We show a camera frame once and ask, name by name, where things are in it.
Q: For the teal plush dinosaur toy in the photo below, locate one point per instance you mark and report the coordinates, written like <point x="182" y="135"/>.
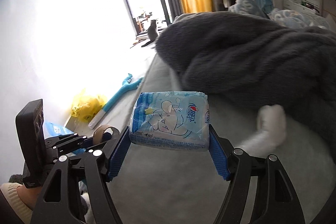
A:
<point x="118" y="94"/>

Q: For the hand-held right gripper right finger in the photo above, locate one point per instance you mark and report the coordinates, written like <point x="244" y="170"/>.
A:
<point x="218" y="158"/>

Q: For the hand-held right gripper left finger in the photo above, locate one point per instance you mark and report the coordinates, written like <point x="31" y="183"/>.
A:
<point x="118" y="158"/>

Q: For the brown tape roll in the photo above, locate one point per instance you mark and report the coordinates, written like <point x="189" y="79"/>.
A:
<point x="98" y="133"/>

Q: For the blue white patterned blanket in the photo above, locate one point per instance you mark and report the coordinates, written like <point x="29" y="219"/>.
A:
<point x="291" y="16"/>

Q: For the white fluffy cloth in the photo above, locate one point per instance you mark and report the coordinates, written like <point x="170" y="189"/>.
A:
<point x="86" y="209"/>

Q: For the dark grey fleece blanket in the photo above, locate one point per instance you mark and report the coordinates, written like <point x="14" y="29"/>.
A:
<point x="249" y="61"/>

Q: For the white fuzzy sock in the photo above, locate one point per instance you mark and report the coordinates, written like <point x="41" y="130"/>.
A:
<point x="270" y="127"/>

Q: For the grey cat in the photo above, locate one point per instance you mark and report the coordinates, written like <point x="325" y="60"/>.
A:
<point x="152" y="31"/>

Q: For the pale fleece bed cover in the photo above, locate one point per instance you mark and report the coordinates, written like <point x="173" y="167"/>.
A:
<point x="170" y="187"/>

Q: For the dark fuzzy cloth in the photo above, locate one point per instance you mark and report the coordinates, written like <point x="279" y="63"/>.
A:
<point x="14" y="178"/>

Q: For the person's left forearm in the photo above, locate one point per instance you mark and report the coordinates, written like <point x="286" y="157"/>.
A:
<point x="11" y="197"/>

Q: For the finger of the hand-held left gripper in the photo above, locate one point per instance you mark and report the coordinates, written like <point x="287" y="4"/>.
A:
<point x="71" y="142"/>
<point x="78" y="153"/>

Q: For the yellow plastic bag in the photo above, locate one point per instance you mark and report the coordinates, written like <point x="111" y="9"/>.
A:
<point x="86" y="106"/>

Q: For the blue pet food bag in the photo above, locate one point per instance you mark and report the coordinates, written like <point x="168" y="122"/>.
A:
<point x="56" y="130"/>

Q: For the blue tissue pack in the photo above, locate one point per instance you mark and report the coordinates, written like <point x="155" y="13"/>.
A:
<point x="168" y="119"/>

